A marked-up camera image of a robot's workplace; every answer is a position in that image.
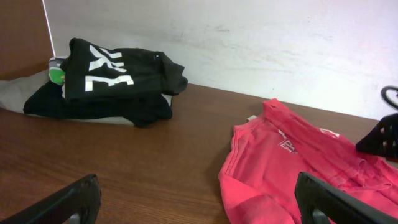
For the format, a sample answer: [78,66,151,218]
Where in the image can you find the grey beige folded garment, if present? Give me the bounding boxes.
[0,68,135,126]

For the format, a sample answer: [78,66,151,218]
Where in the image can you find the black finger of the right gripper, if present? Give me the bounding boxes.
[356,114,397,159]

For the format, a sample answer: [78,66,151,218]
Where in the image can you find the black folded shirt white letters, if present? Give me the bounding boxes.
[60,38,188,103]

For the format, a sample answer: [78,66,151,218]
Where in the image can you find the white green printed folded garment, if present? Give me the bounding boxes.
[49,56,67,86]

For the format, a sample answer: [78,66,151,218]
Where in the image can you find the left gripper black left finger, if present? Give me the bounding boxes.
[1,174,101,224]

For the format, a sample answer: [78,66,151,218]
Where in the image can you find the red orange t-shirt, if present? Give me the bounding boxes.
[219,99,397,224]

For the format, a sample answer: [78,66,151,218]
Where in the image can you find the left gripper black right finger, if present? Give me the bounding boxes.
[295,172,397,224]

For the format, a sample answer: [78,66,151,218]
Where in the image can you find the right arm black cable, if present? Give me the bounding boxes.
[380,85,398,110]

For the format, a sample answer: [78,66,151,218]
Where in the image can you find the black folded garment underneath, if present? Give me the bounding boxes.
[23,81,172,128]

